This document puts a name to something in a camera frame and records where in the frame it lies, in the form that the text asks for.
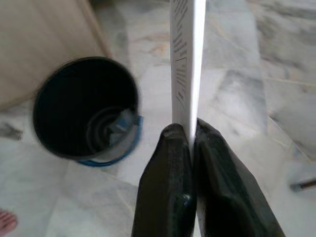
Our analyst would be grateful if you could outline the crumpled clear plastic trash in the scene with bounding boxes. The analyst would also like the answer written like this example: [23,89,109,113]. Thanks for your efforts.
[107,110,139,149]

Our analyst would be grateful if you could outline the light wooden cabinet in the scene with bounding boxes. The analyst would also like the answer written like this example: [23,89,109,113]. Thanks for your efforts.
[0,0,113,112]

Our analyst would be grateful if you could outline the white printed carton box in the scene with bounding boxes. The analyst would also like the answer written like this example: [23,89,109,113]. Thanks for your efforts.
[169,0,207,145]

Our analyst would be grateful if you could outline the black bin with blue handle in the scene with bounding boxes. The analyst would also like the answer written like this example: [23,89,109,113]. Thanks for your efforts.
[32,56,144,168]

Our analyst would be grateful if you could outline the red-edged folding table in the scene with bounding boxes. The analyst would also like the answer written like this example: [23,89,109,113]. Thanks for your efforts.
[290,180,316,191]

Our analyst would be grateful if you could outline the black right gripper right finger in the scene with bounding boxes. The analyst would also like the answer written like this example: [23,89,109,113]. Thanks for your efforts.
[194,118,287,237]

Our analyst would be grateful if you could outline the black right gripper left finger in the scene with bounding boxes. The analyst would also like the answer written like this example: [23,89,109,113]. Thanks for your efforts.
[132,122,196,237]

